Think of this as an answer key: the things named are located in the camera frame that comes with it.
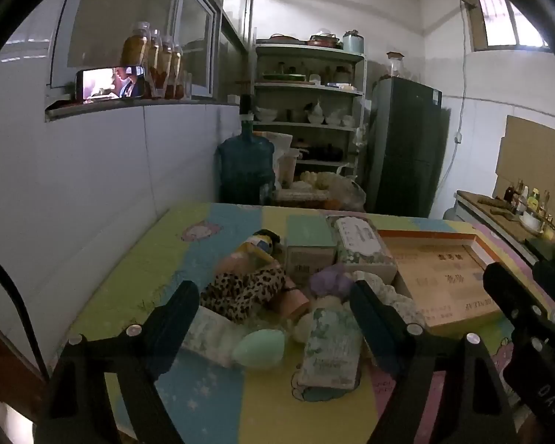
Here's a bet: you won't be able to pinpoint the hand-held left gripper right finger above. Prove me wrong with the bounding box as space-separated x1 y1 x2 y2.
349 277 521 444

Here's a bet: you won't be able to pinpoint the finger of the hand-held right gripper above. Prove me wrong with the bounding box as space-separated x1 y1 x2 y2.
532 259 555 301
483 262 555 334

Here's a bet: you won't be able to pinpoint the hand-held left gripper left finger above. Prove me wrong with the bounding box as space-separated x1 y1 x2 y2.
34 280 201 444

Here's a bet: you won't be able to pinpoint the floral tissue packet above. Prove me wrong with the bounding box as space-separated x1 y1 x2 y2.
180 307 255 368
296 307 365 389

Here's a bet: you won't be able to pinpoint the purple soft cloth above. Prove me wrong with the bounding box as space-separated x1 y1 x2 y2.
307 263 358 300

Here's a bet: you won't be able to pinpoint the cream plush ball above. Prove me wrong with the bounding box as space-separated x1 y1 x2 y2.
291 297 349 344

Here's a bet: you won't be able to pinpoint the leopard print cloth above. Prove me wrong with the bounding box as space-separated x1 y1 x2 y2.
199 266 290 325

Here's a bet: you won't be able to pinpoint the pink soft cloth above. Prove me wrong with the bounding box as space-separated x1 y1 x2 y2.
216 240 278 279

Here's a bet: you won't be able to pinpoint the green egg-shaped sponge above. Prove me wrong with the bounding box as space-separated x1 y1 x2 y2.
231 328 286 371

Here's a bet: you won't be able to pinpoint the black gas stove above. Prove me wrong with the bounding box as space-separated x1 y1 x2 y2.
525 236 555 260

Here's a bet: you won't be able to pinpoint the white bowl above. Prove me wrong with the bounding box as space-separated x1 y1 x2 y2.
518 210 545 235

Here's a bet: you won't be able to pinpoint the floral tissue box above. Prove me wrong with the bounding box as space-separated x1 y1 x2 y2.
335 216 398 284

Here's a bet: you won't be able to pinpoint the wooden cutting board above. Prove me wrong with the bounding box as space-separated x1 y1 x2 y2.
457 189 532 242

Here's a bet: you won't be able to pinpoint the kitchen cleaver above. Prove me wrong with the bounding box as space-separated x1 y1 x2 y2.
477 196 515 216

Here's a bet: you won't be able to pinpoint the kitchen counter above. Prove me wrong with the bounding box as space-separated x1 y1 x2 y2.
453 189 555 270

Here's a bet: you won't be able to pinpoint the row of condiment bottles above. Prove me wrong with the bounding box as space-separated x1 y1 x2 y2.
503 179 555 231

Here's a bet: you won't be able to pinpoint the green cardboard box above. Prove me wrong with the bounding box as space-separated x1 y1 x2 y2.
284 215 338 287

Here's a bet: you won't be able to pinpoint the clear plastic bag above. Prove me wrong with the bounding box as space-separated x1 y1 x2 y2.
300 171 367 214

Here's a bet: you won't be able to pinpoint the blue water jug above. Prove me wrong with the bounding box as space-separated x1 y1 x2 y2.
215 120 278 205

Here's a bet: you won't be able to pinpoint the black pan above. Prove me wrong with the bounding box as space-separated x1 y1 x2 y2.
300 143 346 162

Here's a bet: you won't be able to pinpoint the white plastic container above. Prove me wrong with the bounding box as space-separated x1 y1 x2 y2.
275 148 301 186

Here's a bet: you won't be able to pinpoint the dark green refrigerator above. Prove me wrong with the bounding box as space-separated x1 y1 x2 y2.
366 76 449 218

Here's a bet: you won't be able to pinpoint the row of white bowls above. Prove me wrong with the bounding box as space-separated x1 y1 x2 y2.
256 101 357 127

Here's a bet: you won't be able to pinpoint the black white water pump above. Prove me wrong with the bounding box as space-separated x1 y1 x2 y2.
238 94 258 123

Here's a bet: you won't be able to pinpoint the white metal shelf rack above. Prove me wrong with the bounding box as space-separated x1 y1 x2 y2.
251 41 367 182

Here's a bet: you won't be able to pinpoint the smartphone with lit screen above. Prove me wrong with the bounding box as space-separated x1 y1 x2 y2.
75 65 146 101

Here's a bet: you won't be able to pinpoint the glass jar with lid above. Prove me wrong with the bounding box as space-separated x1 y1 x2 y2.
386 51 406 79

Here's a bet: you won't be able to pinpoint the barred outside window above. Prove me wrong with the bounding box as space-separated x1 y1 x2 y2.
460 0 551 53

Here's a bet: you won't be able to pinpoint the light blue canister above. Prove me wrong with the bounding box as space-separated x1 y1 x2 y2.
342 30 365 54

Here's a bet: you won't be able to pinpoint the pot with glass lid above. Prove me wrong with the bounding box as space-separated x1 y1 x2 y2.
307 29 342 48

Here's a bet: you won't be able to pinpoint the sliding glass interior window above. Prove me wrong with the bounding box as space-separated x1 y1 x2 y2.
51 0 219 99

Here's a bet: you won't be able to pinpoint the cardboard sheets on wall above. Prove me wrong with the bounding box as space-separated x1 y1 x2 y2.
492 115 555 216

